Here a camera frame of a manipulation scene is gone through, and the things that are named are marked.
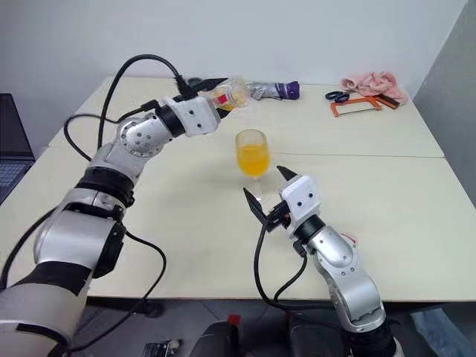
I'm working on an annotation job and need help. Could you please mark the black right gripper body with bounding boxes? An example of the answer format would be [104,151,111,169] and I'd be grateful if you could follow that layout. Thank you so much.
[262,200,293,234]

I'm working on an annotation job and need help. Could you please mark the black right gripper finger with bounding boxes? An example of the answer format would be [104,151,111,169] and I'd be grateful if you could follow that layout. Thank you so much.
[242,187,271,226]
[276,165,298,184]

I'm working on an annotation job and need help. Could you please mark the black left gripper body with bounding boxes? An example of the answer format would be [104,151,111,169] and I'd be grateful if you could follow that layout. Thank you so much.
[181,82,205,100]

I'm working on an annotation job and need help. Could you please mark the clear bottle with red tape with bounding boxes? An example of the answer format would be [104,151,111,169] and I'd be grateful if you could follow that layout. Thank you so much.
[200,75,251,112]

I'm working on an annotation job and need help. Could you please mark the clear wine glass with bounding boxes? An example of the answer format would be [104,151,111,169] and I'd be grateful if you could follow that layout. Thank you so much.
[234,129,279,204]

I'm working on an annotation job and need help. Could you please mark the grey and purple folded umbrella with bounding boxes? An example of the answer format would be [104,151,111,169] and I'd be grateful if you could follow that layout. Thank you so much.
[247,80,301,101]

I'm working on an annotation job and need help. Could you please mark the orange hacksaw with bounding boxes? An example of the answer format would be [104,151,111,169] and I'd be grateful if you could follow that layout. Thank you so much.
[329,94,384,119]

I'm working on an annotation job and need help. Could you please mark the black and orange block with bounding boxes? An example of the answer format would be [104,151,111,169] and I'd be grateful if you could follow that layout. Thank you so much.
[374,92,402,109]

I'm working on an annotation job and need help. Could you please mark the pink cloth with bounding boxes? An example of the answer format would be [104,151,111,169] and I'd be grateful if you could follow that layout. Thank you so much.
[341,70,410,105]

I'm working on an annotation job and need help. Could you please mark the black rounded shape red tab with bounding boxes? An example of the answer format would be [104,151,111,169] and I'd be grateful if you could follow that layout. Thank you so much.
[200,314,242,357]

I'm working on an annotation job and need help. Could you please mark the small dark device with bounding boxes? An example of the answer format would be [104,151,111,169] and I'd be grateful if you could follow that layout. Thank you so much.
[143,340,183,357]

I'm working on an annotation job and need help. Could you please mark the dark laptop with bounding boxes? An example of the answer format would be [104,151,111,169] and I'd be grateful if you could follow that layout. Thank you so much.
[0,92,36,205]

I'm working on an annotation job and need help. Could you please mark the seated person in blue jeans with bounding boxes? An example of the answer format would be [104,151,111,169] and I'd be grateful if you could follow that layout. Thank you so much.
[411,308,476,357]

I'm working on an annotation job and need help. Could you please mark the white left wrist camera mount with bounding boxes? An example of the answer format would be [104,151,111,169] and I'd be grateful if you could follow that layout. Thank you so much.
[161,95,220,138]

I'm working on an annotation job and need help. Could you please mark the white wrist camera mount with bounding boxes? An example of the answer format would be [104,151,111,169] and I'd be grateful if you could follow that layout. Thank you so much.
[279,176,325,239]
[161,95,220,138]

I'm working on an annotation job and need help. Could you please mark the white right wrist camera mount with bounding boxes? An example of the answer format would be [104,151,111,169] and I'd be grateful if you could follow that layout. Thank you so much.
[279,176,325,239]

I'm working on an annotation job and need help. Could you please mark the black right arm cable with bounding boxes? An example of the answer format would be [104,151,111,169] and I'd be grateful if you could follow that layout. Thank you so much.
[254,222,335,309]

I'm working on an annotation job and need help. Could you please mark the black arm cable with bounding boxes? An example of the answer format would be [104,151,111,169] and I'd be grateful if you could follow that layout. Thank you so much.
[63,54,193,161]
[254,222,335,309]
[66,228,167,353]

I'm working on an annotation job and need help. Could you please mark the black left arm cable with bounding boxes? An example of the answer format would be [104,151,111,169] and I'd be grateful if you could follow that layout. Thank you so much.
[63,54,193,161]
[66,228,167,353]

